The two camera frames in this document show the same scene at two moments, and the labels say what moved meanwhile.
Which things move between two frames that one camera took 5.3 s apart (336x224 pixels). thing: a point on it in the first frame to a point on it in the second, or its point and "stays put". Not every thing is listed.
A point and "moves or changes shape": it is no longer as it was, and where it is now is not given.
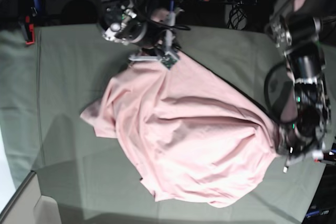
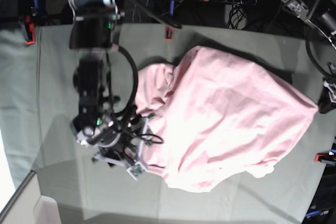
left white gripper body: x=169 y=57 to x=134 y=166
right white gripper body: x=292 y=158 to x=327 y=100
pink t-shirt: x=193 y=137 moves or changes shape
